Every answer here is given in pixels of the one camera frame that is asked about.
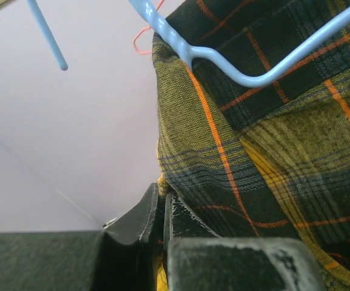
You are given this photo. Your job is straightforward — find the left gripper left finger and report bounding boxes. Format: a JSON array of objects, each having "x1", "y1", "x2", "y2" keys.
[{"x1": 0, "y1": 184, "x2": 160, "y2": 290}]

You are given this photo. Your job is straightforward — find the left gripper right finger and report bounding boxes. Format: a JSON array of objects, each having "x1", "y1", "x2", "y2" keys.
[{"x1": 164, "y1": 193, "x2": 325, "y2": 291}]

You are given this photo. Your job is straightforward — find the yellow plaid shirt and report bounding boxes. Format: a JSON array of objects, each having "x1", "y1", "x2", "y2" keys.
[{"x1": 152, "y1": 0, "x2": 350, "y2": 291}]

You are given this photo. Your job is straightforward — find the blue wire hanger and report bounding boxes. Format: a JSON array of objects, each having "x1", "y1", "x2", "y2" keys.
[{"x1": 27, "y1": 1, "x2": 350, "y2": 88}]

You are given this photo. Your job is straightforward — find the pink wire hanger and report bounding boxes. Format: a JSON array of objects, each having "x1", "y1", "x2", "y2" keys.
[{"x1": 133, "y1": 0, "x2": 165, "y2": 55}]

